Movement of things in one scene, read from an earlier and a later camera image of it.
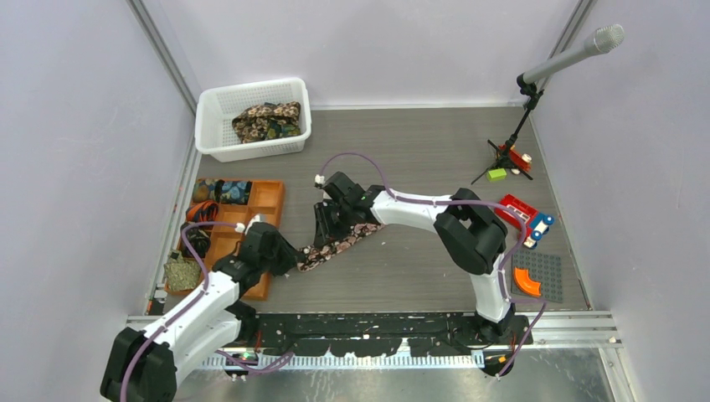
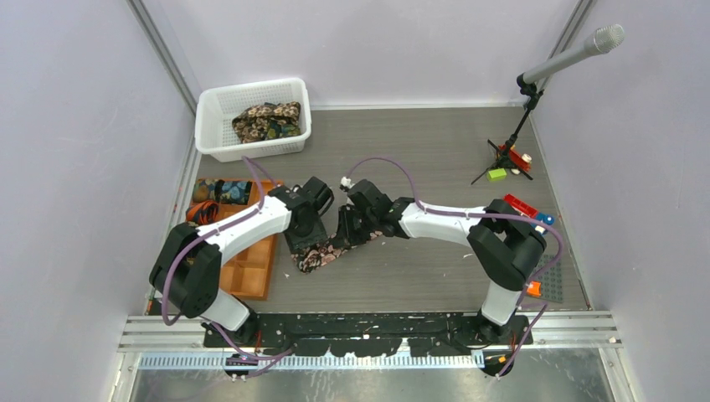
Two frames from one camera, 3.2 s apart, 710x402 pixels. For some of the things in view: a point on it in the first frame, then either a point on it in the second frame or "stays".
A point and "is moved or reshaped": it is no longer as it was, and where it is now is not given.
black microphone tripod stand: (532, 93) stays
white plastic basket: (253, 121) stays
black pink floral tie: (316, 255) is moved or reshaped
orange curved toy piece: (524, 282) stays
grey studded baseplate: (543, 269) stays
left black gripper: (290, 257) -> (317, 235)
